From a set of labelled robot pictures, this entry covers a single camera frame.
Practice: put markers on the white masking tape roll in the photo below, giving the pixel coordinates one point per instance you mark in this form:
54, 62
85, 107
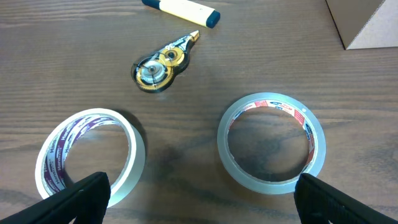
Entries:
50, 165

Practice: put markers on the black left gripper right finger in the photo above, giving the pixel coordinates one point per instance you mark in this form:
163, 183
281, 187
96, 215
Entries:
319, 203

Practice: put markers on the open cardboard box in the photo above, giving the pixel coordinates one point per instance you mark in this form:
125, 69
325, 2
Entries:
365, 24

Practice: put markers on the yellow highlighter marker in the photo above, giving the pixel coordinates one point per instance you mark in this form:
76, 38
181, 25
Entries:
188, 10

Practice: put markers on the clear adhesive tape roll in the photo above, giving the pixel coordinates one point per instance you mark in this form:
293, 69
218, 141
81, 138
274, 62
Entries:
308, 121

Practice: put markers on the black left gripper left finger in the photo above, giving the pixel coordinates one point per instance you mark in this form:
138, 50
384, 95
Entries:
85, 201

